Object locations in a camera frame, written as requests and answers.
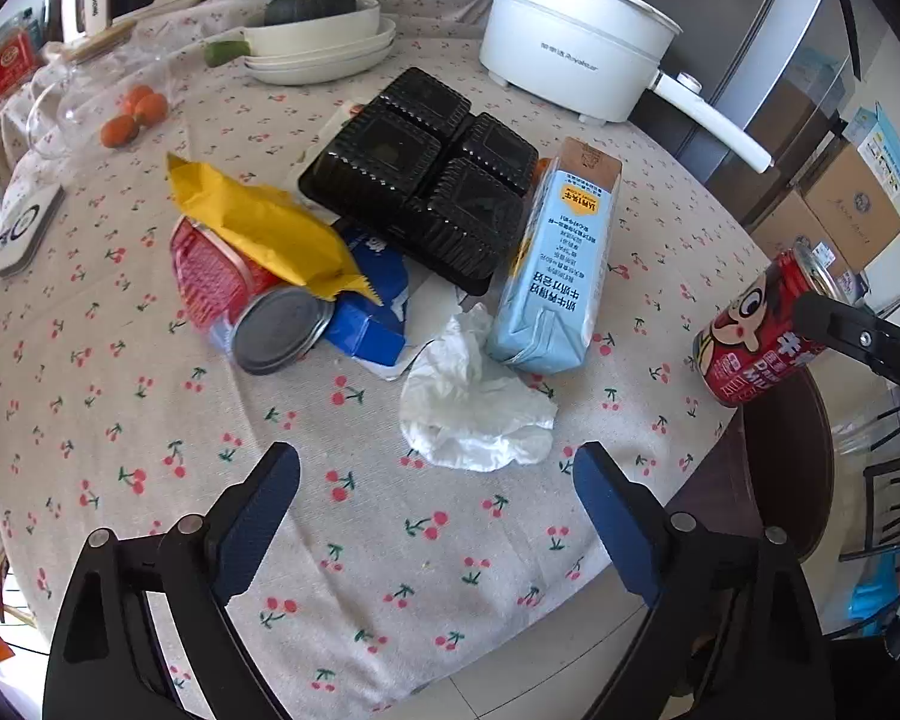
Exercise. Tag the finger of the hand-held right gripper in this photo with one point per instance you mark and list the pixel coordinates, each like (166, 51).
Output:
(855, 334)

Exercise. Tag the blue and white box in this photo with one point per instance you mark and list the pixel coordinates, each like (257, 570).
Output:
(881, 142)

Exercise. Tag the green vegetable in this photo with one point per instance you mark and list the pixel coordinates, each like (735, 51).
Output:
(223, 52)

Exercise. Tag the cardboard box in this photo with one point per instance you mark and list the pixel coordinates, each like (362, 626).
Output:
(787, 229)
(855, 210)

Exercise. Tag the red cartoon drink can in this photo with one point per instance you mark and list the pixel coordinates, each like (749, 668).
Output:
(750, 337)

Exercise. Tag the brown trash bin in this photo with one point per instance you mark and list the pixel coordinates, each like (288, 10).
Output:
(787, 465)

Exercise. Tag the white electric pot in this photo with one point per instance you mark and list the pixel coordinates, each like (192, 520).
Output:
(570, 37)

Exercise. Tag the light blue milk carton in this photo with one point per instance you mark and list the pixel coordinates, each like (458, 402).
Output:
(555, 270)

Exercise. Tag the blue plastic bag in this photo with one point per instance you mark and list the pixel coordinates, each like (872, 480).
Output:
(874, 585)

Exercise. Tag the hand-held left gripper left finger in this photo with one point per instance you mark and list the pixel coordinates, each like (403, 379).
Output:
(259, 510)

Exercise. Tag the black plastic food tray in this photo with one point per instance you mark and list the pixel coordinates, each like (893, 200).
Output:
(412, 165)

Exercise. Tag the red packet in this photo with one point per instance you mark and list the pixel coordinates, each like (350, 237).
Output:
(11, 60)

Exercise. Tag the white baking dish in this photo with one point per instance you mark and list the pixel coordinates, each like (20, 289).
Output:
(307, 37)

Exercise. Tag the small orange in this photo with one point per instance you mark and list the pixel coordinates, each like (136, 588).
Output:
(156, 108)
(135, 97)
(118, 131)

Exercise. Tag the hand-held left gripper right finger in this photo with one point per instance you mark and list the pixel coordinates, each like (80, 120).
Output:
(607, 510)

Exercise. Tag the white flat device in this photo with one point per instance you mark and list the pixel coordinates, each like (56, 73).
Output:
(26, 229)

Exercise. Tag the torn blue white box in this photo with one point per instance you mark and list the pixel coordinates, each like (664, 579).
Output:
(367, 330)

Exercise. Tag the red tin can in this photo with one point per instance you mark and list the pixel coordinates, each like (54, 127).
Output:
(202, 270)

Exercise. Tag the yellow snack wrapper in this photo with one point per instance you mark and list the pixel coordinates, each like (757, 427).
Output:
(270, 225)

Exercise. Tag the dark green pumpkin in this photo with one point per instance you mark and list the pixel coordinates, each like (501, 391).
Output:
(315, 4)

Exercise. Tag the wooden board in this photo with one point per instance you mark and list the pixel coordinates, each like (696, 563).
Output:
(101, 39)

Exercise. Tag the black metal rack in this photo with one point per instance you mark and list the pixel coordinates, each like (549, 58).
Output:
(889, 466)

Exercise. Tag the white tissue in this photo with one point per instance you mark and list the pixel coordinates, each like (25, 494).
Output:
(465, 412)

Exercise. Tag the clear bag of oranges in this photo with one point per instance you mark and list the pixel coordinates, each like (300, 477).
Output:
(60, 116)

